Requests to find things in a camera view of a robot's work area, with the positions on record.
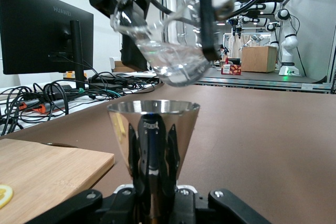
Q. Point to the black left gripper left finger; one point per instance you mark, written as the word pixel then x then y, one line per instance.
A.
pixel 86 208

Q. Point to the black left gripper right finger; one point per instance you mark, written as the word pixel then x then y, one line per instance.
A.
pixel 223 208

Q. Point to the clear glass measuring beaker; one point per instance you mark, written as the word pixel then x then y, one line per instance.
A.
pixel 173 61

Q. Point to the steel double jigger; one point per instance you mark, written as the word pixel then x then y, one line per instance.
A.
pixel 152 129

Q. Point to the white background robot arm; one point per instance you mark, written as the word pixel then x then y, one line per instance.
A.
pixel 288 43
pixel 260 7

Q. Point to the wooden cutting board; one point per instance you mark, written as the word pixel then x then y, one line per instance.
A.
pixel 52 171

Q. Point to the red snack box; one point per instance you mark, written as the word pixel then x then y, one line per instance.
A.
pixel 233 69

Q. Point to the wooden crate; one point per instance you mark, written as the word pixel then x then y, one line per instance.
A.
pixel 258 60

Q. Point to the brown table cover mat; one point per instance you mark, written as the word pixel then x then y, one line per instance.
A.
pixel 262 142

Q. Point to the black computer monitor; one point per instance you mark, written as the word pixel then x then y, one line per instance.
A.
pixel 39 37

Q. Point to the lemon slice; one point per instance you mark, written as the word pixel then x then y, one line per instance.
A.
pixel 5 195

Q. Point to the aluminium table rail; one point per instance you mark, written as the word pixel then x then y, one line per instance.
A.
pixel 262 85

